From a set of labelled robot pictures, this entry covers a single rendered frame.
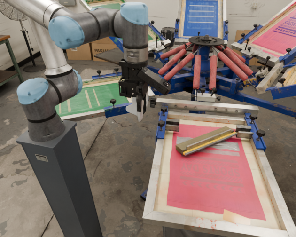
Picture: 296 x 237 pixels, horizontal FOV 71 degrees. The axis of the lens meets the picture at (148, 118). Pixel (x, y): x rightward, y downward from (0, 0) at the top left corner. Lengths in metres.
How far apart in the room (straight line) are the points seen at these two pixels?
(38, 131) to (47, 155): 0.12
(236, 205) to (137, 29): 0.82
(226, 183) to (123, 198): 1.26
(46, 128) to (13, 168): 1.87
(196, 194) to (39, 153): 0.72
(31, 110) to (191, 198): 0.77
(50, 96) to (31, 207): 1.59
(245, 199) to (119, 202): 1.33
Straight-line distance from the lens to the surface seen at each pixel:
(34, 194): 2.44
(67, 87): 0.96
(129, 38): 0.61
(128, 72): 0.67
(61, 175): 1.08
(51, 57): 0.95
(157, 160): 1.09
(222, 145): 1.30
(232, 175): 1.15
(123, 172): 2.35
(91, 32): 0.60
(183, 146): 1.19
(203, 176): 1.11
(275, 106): 1.92
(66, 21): 0.57
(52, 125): 0.96
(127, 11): 0.60
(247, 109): 1.53
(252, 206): 1.08
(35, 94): 0.89
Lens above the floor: 1.79
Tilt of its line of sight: 35 degrees down
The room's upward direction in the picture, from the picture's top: straight up
